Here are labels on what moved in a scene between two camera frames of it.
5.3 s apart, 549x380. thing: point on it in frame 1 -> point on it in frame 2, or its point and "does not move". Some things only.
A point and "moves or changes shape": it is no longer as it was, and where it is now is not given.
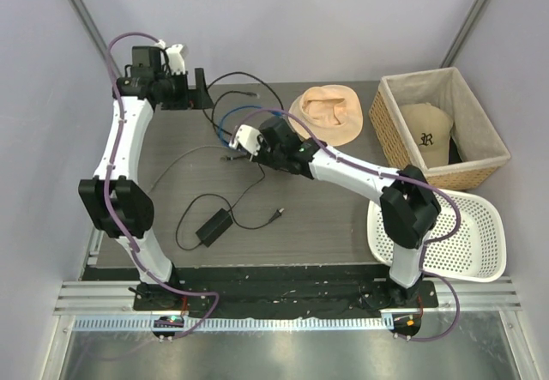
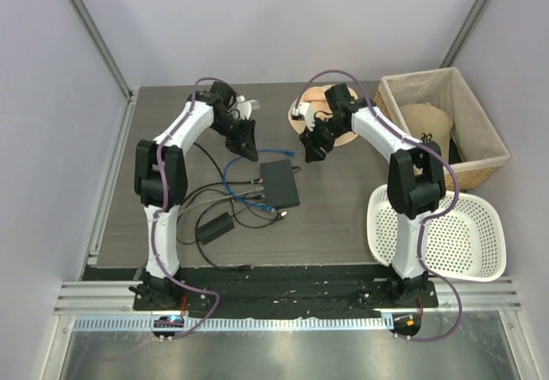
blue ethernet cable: (220, 135) moves or changes shape
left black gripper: (190, 99) -> (246, 141)
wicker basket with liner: (428, 119) does not move
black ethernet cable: (235, 91) -> (221, 179)
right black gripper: (261, 157) -> (312, 143)
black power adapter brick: (214, 227) does not move
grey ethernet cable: (183, 153) moves or changes shape
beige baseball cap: (431, 128) does not move
